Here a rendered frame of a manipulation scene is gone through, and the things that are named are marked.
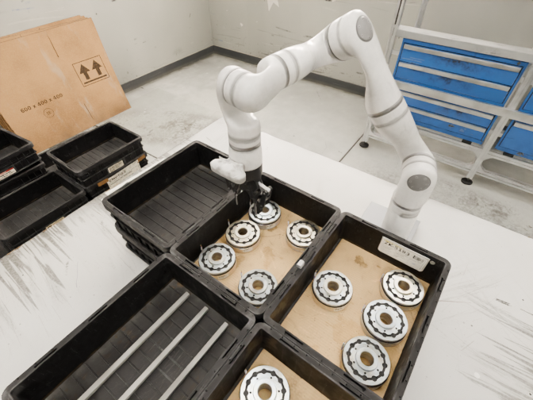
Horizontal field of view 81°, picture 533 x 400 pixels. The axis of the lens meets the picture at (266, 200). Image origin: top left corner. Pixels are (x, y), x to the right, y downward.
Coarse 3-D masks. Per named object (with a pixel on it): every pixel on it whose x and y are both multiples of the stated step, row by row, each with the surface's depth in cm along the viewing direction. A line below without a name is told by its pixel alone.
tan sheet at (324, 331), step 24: (336, 264) 88; (360, 264) 88; (384, 264) 88; (360, 288) 83; (312, 312) 79; (336, 312) 79; (360, 312) 79; (408, 312) 79; (312, 336) 74; (336, 336) 74; (336, 360) 71; (384, 384) 67
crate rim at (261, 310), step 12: (276, 180) 99; (300, 192) 95; (324, 204) 91; (336, 216) 88; (324, 228) 86; (180, 240) 82; (204, 276) 74; (288, 276) 74; (228, 288) 72; (276, 288) 72; (240, 300) 70; (252, 312) 68; (264, 312) 69
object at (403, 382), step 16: (336, 224) 86; (368, 224) 86; (320, 240) 82; (400, 240) 82; (432, 256) 78; (448, 272) 75; (288, 288) 74; (272, 304) 70; (432, 304) 70; (272, 320) 67; (288, 336) 65; (416, 336) 65; (416, 352) 62; (336, 368) 60; (352, 384) 58; (400, 384) 58
